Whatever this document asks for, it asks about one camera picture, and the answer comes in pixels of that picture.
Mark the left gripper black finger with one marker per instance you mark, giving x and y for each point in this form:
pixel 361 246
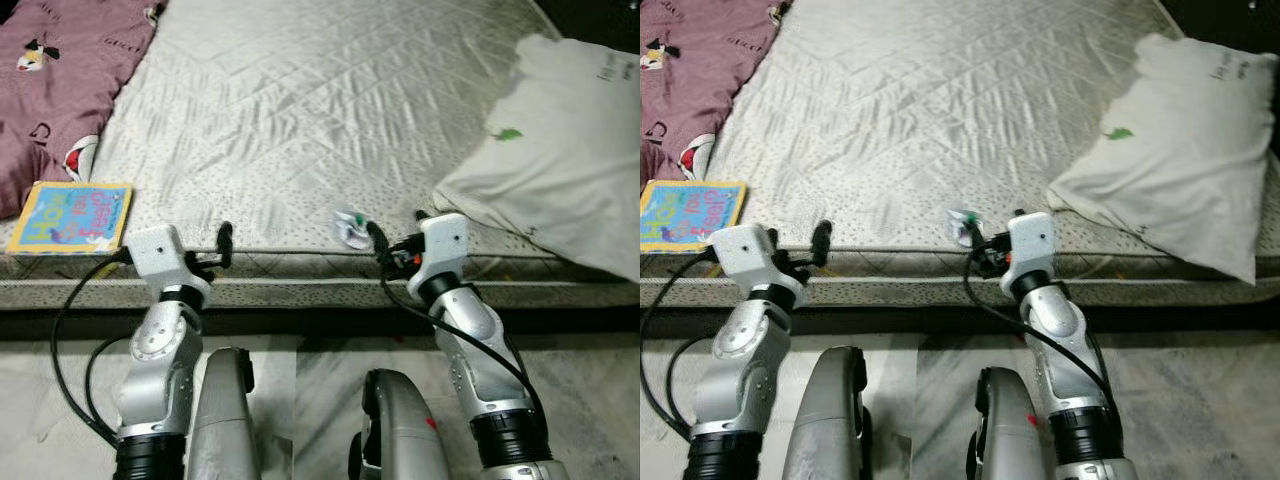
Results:
pixel 823 245
pixel 225 245

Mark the blue yellow picture book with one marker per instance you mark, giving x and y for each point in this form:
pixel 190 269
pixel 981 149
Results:
pixel 70 215
pixel 690 215

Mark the cream pillow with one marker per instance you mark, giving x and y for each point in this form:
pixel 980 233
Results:
pixel 550 170
pixel 1170 170

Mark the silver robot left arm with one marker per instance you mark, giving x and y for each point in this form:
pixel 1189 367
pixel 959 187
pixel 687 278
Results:
pixel 160 370
pixel 740 380

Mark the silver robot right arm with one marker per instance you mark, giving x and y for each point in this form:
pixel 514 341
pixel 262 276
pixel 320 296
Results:
pixel 1065 370
pixel 480 370

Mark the white quilted mattress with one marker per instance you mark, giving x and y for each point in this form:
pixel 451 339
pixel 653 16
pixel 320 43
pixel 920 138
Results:
pixel 300 120
pixel 900 120

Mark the robot left leg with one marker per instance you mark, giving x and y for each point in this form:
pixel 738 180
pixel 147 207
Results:
pixel 225 420
pixel 825 420

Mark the robot leg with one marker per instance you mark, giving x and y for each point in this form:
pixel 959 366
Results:
pixel 1005 430
pixel 225 420
pixel 825 420
pixel 400 430

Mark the robot right leg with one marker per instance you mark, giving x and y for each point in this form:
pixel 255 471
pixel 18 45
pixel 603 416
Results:
pixel 1005 430
pixel 400 430

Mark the purple cartoon print quilt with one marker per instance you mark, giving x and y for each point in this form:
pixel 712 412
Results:
pixel 690 80
pixel 60 90

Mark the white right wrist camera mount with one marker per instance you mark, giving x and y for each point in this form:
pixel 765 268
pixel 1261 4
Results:
pixel 1030 245
pixel 440 245

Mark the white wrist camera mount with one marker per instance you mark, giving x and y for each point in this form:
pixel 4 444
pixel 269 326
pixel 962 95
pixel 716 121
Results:
pixel 750 255
pixel 160 255
pixel 1030 245
pixel 440 245

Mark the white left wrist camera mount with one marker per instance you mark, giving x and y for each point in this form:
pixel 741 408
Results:
pixel 750 255
pixel 160 255

